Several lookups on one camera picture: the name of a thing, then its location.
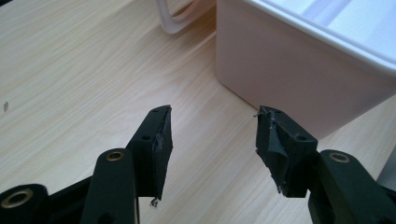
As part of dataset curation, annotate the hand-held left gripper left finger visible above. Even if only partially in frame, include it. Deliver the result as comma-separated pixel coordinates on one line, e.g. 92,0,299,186
125,105,174,202

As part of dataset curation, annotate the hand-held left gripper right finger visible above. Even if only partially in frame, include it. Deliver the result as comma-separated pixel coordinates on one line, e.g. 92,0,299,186
255,105,319,199

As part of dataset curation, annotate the pink storage box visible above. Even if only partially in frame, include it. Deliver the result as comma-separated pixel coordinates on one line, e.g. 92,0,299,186
215,0,396,140

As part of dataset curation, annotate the pink box lid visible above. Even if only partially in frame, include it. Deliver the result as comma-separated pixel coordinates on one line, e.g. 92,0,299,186
154,0,218,35

